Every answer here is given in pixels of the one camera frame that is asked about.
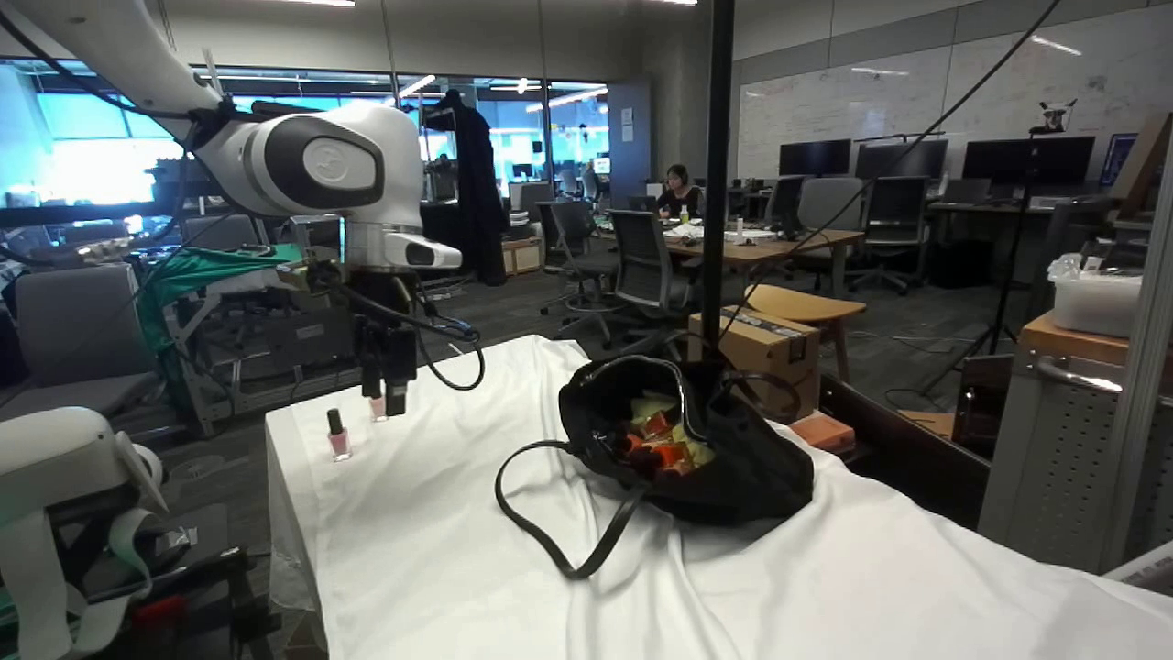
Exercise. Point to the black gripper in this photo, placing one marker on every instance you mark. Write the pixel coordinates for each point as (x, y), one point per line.
(387, 341)

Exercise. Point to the pink nail polish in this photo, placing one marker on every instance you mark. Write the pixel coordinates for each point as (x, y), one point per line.
(335, 433)

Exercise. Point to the large orange nail polish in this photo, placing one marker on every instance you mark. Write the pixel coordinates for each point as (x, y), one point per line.
(662, 461)

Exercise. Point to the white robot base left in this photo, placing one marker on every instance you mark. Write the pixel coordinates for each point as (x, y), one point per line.
(53, 461)

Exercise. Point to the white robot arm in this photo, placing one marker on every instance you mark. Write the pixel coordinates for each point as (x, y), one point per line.
(355, 163)

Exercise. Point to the yellow cloth in bag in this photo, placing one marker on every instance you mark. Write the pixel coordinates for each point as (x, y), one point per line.
(662, 421)

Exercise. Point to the white tablecloth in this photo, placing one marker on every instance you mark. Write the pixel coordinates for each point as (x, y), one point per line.
(403, 555)

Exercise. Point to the grey office chair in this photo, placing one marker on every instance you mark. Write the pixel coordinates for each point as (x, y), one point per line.
(647, 273)

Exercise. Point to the cardboard box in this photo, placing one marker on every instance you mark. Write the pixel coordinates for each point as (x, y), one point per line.
(768, 363)

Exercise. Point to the black vertical pole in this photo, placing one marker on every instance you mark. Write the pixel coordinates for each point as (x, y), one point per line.
(717, 186)

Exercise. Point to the white metal cabinet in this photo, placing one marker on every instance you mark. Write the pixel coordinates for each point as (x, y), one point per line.
(1051, 472)

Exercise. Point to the black tripod stand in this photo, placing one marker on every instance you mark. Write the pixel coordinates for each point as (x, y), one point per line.
(1011, 172)

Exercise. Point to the black bag with strap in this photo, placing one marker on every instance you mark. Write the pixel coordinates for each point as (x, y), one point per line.
(754, 473)

